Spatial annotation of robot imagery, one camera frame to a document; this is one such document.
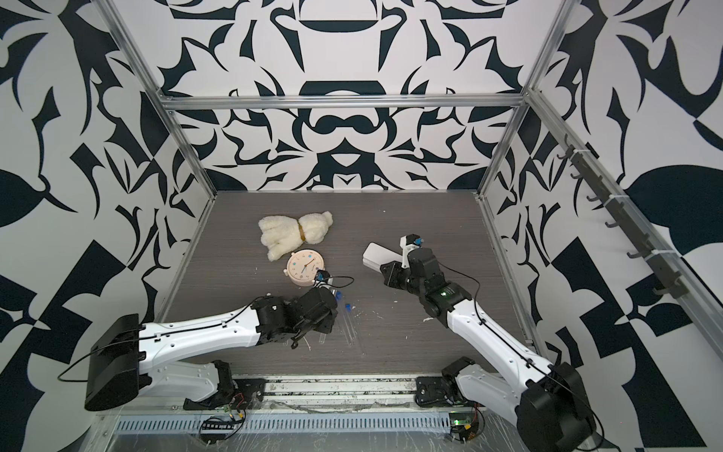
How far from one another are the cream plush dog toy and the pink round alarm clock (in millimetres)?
36

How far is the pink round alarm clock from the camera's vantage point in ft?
3.12

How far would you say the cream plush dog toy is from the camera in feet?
3.17

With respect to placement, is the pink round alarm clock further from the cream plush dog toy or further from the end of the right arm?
the end of the right arm
